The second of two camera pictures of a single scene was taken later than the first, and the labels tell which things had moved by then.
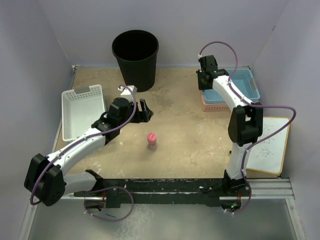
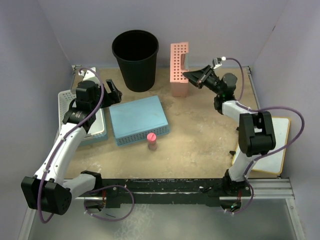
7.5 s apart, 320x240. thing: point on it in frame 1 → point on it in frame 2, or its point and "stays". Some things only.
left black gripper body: x=139 y=116 → x=108 y=99
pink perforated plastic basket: x=209 y=107 → x=180 y=85
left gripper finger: x=143 y=105 → x=110 y=86
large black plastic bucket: x=136 y=51 stays
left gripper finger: x=150 y=113 → x=117 y=97
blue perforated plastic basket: x=243 y=79 → x=131 y=122
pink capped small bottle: x=152 y=141 stays
